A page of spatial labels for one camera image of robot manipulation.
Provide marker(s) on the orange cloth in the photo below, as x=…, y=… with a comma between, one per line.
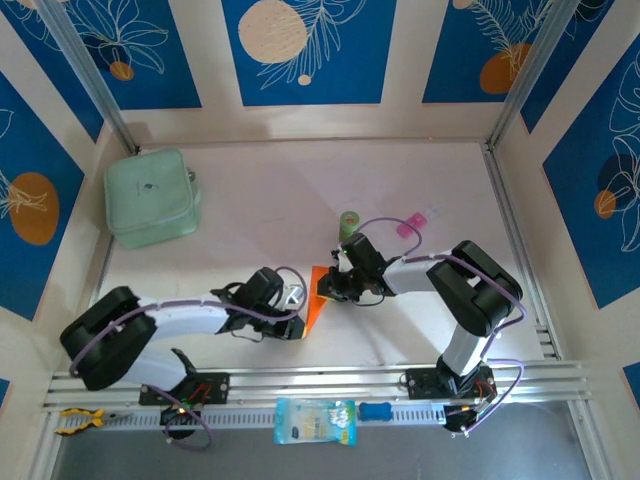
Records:
x=316, y=305

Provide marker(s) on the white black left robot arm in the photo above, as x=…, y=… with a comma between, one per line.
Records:
x=107, y=335

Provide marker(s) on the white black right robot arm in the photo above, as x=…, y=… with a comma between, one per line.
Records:
x=475, y=295

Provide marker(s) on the green cylindrical can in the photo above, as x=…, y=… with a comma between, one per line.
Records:
x=347, y=225

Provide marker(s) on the pink plastic pill box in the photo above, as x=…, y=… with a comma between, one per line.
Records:
x=415, y=220

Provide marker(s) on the blue wet wipes packet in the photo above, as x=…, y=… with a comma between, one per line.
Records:
x=315, y=422

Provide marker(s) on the clear plastic strip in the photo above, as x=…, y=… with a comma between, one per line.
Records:
x=435, y=209

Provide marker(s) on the blue bone-shaped eraser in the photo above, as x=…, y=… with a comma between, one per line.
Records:
x=375, y=411

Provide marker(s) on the mint green zipper pouch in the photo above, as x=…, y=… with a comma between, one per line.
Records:
x=150, y=197

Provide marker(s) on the yellow black pliers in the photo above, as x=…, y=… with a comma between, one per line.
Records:
x=80, y=419

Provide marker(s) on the aluminium front rail frame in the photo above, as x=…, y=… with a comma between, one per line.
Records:
x=310, y=382

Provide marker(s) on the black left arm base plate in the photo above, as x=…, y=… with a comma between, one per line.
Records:
x=215, y=387

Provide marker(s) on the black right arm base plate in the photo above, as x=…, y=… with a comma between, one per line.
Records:
x=422, y=382

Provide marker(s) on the aluminium side rail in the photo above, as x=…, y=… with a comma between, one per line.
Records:
x=515, y=235

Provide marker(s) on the aluminium corner post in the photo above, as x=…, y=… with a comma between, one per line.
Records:
x=530, y=75
x=90, y=75

